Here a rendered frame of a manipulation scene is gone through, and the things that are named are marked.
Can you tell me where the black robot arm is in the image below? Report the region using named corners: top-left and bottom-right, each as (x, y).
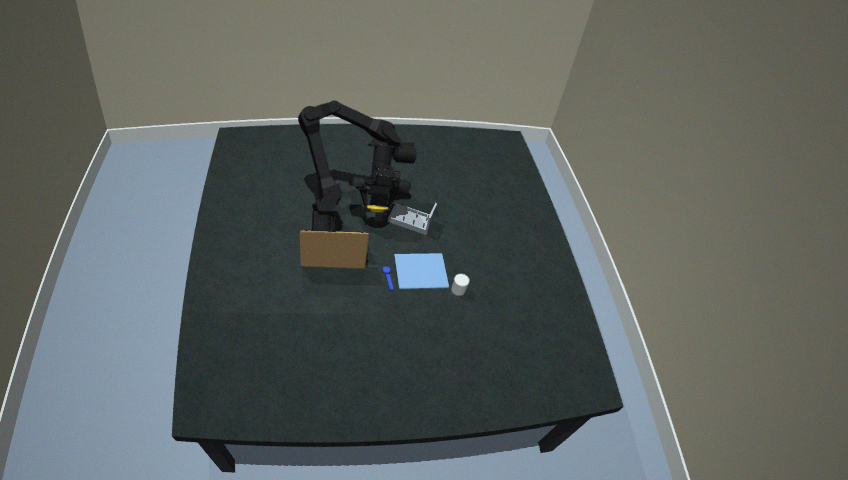
top-left (298, 100), bottom-right (417, 232)

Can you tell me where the white cylinder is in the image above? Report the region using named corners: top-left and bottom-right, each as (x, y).
top-left (451, 274), bottom-right (470, 295)

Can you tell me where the dark grey dish rack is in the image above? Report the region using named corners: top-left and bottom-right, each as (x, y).
top-left (388, 203), bottom-right (437, 235)

